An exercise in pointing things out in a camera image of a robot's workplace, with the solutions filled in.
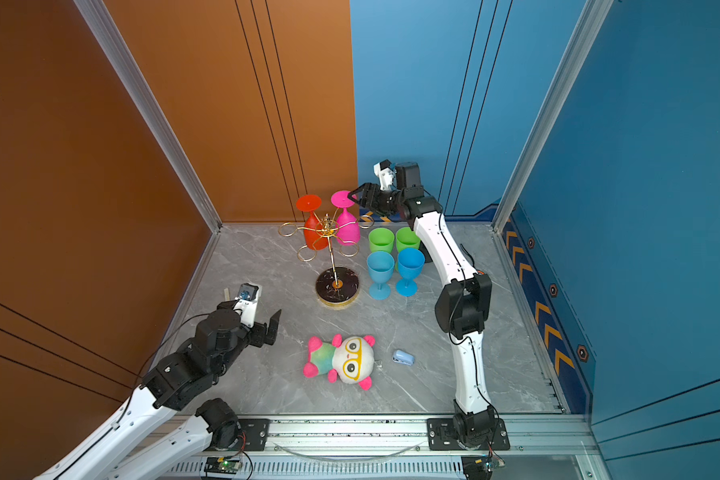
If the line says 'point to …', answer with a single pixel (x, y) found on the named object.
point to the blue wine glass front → (380, 266)
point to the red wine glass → (315, 231)
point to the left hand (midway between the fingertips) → (262, 304)
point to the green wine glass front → (381, 239)
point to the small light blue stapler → (402, 357)
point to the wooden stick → (226, 294)
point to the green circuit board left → (221, 465)
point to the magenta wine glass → (347, 226)
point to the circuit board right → (479, 467)
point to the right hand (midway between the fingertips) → (353, 199)
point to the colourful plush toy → (349, 360)
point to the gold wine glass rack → (336, 287)
